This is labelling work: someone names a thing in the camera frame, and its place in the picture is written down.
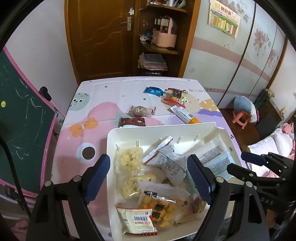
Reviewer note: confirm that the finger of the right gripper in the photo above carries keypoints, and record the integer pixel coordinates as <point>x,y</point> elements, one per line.
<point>279,165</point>
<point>247,175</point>

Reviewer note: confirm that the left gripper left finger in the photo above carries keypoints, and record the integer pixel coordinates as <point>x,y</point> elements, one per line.
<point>48,220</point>

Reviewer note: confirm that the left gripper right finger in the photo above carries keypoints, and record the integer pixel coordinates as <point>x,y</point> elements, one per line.
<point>248,221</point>

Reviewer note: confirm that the white red snack bag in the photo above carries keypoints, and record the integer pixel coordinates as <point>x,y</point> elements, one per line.
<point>174,165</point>

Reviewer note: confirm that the white orange snack packet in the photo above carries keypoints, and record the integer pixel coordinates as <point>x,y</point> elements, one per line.
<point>184,115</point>

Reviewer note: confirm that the clear yellow puff snack bag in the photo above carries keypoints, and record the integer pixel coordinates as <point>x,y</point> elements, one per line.
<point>129,161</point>

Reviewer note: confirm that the round brown cake packet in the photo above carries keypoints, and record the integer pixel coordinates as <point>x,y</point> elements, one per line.
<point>141,111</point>

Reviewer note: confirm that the large white blue packet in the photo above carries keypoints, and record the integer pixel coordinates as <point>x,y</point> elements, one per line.
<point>216,156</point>

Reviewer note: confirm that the pink blanket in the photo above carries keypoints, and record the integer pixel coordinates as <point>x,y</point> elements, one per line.
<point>288,129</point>

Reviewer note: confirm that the pink plastic stool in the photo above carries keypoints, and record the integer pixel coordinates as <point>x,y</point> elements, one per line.
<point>241,117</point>

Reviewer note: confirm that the small brown pastry packet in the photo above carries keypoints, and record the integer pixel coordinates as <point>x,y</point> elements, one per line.
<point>190,210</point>

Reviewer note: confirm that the blue white cushion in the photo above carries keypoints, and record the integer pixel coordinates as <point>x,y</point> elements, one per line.
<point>243,103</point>

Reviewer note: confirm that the orange fried snack bag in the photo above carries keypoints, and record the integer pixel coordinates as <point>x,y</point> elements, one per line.
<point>163,209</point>

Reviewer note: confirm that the white barcode snack packet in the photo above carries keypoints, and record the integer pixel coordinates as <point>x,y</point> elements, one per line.
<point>137,221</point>

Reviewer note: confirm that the pile of colourful candies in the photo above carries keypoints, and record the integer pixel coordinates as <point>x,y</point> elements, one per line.
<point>173,96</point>

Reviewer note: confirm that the dark red snack bar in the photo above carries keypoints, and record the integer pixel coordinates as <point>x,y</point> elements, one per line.
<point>128,122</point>

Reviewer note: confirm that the blue snack packet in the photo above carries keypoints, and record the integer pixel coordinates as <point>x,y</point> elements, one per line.
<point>154,91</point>

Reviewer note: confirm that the cartoon patterned table mat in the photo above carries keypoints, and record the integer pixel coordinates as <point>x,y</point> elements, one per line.
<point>98,105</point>

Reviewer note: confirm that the pastel sliding wardrobe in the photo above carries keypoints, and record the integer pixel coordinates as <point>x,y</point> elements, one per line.
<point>228,67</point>

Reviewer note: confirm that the black clip on chalkboard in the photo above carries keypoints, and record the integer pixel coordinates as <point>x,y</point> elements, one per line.
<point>44,92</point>

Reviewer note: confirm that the stack of folded papers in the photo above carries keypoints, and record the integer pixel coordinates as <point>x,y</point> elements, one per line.
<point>153,62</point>

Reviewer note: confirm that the pink basket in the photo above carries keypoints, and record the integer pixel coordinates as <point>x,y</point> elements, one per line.
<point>162,34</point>

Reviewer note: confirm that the wooden corner shelf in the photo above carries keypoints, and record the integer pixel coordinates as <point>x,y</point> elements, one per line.
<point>184,15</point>

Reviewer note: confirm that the brown wooden door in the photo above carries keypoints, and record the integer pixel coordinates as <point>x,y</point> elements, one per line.
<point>99,46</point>

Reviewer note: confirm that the green chalkboard pink frame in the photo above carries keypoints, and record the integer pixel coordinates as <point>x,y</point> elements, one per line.
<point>27,123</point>

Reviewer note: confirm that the wall calendar poster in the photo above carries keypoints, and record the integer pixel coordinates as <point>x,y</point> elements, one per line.
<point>224,19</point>

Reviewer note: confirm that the metal door handle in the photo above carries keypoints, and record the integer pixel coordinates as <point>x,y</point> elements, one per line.
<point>128,23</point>

